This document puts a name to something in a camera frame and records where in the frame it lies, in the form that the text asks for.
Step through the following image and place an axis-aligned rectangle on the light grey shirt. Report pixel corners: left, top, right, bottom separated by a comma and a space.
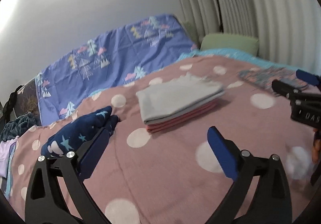
136, 72, 225, 125

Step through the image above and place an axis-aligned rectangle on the person right hand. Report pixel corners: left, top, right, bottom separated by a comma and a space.
311, 129, 320, 164

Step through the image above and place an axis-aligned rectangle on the floral patterned cloth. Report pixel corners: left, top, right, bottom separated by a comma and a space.
238, 66, 309, 93

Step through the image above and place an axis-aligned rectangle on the green pillow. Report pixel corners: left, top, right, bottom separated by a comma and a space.
200, 33, 259, 56

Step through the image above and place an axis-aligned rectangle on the navy star patterned garment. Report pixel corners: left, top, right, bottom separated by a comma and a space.
41, 106, 120, 159

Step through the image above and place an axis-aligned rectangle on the folded lavender garment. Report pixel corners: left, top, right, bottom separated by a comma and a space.
0, 135, 19, 178

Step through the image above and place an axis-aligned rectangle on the dark teal fuzzy blanket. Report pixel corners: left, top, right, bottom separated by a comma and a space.
1, 112, 37, 142

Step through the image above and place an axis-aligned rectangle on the white pleated curtain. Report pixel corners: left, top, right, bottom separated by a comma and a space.
180, 0, 320, 73

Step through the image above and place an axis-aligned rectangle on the pink polka dot blanket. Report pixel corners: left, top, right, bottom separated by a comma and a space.
9, 56, 316, 223

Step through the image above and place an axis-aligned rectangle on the black garment on headboard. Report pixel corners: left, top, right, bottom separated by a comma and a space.
1, 85, 23, 126

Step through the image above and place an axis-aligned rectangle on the folded pink garment stack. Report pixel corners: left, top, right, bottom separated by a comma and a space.
146, 100, 218, 133

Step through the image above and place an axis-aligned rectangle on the blue tree print sheet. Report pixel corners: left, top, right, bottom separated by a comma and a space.
35, 14, 196, 126

